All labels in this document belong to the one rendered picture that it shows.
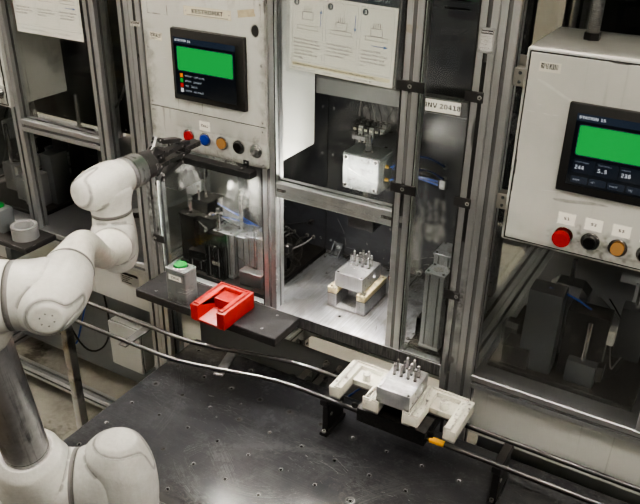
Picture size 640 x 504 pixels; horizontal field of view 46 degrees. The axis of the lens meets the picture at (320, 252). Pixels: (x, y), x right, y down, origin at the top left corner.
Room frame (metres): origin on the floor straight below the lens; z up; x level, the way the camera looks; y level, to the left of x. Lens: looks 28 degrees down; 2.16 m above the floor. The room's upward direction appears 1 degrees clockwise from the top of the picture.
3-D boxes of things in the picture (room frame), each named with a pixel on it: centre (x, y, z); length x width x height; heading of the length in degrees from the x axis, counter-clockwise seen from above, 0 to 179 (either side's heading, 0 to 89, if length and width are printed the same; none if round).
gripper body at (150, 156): (1.88, 0.45, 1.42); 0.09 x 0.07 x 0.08; 150
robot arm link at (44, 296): (1.17, 0.49, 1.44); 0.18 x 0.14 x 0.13; 6
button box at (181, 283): (2.03, 0.43, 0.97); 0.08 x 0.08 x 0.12; 60
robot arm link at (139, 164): (1.82, 0.49, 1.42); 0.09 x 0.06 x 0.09; 60
